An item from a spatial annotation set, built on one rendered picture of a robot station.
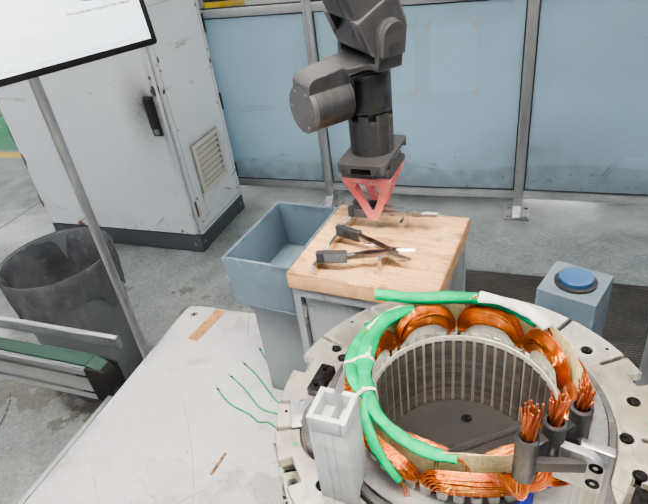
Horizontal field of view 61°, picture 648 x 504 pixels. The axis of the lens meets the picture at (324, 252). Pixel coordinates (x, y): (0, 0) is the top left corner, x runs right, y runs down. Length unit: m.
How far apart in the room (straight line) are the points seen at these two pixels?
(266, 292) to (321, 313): 0.09
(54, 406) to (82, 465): 1.38
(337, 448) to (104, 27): 1.12
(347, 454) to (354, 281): 0.33
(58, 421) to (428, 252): 1.79
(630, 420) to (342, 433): 0.24
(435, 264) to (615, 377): 0.26
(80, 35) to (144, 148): 1.48
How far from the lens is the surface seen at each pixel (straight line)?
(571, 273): 0.74
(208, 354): 1.06
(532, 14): 2.61
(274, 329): 0.86
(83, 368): 1.19
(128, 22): 1.37
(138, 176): 2.86
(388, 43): 0.64
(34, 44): 1.30
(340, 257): 0.69
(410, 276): 0.68
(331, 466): 0.41
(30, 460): 2.21
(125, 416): 1.02
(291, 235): 0.92
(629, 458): 0.49
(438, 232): 0.77
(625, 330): 2.31
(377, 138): 0.70
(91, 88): 2.80
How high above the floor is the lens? 1.47
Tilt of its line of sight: 33 degrees down
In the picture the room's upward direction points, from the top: 8 degrees counter-clockwise
